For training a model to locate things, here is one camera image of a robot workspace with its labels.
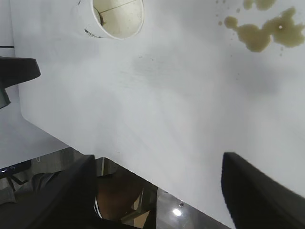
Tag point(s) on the black stand legs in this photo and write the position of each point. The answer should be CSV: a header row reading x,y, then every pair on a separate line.
x,y
17,167

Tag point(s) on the white paper coffee cup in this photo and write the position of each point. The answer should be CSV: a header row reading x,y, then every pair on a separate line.
x,y
119,19

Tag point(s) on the small brown coffee puddle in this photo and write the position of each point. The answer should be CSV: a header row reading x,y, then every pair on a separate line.
x,y
264,4

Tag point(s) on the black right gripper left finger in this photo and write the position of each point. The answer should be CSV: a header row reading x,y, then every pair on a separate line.
x,y
71,202

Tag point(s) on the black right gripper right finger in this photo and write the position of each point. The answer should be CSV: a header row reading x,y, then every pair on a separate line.
x,y
262,202

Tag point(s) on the large brown coffee puddle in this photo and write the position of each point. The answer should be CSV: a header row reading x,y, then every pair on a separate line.
x,y
255,35

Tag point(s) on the brown cardboard box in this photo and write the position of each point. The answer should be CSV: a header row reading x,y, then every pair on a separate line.
x,y
114,190

